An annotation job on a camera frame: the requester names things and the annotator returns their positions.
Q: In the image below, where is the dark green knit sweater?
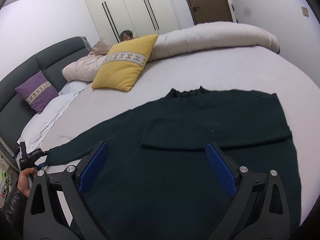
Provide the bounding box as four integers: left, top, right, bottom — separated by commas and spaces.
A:
46, 88, 301, 239

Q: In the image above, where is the brown bedroom door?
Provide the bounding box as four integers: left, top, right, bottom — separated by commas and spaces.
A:
187, 0, 233, 24

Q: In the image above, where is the person's left hand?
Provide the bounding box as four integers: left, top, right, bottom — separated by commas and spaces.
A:
17, 167, 36, 197

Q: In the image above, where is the white pillow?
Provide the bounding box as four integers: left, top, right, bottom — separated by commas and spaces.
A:
17, 81, 89, 153

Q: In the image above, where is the dark grey upholstered headboard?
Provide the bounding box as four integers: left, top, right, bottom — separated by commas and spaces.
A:
0, 36, 91, 170

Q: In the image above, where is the purple patterned cushion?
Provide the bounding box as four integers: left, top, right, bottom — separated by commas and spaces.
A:
15, 71, 59, 114

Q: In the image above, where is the yellow patterned cushion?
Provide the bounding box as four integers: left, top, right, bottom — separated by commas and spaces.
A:
91, 34, 158, 92

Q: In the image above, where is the white bed mattress sheet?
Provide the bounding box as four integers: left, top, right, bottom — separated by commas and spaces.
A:
17, 44, 320, 233

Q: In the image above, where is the person lying in bed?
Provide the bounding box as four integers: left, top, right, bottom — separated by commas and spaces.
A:
120, 30, 134, 42

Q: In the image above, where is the beige rolled duvet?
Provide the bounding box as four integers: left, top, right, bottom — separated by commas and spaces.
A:
62, 22, 280, 82

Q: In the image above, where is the white wardrobe with black handles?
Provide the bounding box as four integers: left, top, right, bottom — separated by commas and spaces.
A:
85, 0, 180, 45

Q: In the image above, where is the beige wall socket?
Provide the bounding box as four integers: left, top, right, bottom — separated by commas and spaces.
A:
301, 6, 309, 17

